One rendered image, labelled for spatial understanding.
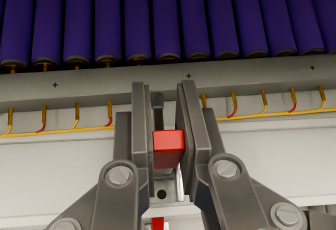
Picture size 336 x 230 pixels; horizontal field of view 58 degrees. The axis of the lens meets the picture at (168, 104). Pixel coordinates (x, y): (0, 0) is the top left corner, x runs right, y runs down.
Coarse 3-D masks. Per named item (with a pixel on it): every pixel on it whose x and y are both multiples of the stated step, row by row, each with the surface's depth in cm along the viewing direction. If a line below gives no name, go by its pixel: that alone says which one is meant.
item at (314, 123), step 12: (264, 120) 20; (276, 120) 20; (288, 120) 20; (300, 120) 20; (312, 120) 21; (324, 120) 21; (72, 132) 19; (84, 132) 19; (96, 132) 19; (108, 132) 19; (228, 132) 20; (0, 144) 19
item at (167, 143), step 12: (156, 132) 11; (168, 132) 11; (180, 132) 11; (156, 144) 11; (168, 144) 11; (180, 144) 11; (156, 156) 12; (168, 156) 12; (180, 156) 12; (156, 168) 14; (168, 168) 15
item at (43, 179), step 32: (256, 96) 22; (288, 96) 22; (320, 96) 22; (0, 128) 20; (32, 128) 20; (64, 128) 20; (320, 128) 21; (0, 160) 19; (32, 160) 19; (64, 160) 19; (96, 160) 19; (256, 160) 20; (288, 160) 20; (320, 160) 20; (0, 192) 18; (32, 192) 19; (64, 192) 19; (288, 192) 20; (320, 192) 20; (0, 224) 18; (32, 224) 18
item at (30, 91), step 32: (160, 64) 19; (192, 64) 19; (224, 64) 20; (256, 64) 20; (288, 64) 20; (320, 64) 20; (0, 96) 18; (32, 96) 18; (64, 96) 18; (96, 96) 19; (128, 96) 19; (224, 96) 21; (96, 128) 19
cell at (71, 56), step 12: (72, 0) 21; (84, 0) 21; (72, 12) 21; (84, 12) 21; (72, 24) 20; (84, 24) 21; (72, 36) 20; (84, 36) 20; (72, 48) 20; (84, 48) 20
